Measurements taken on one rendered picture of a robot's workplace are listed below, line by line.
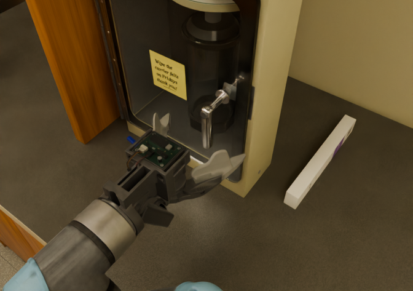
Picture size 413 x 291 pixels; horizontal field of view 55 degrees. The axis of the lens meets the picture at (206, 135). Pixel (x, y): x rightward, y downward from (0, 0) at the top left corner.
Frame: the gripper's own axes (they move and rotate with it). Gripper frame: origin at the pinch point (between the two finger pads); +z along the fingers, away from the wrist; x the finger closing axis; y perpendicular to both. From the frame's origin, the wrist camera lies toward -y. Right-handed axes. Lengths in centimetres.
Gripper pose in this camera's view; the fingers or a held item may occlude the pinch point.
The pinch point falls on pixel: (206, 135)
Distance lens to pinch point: 64.7
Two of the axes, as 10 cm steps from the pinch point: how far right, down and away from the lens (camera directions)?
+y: 0.0, -6.7, -7.4
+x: -8.1, -4.3, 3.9
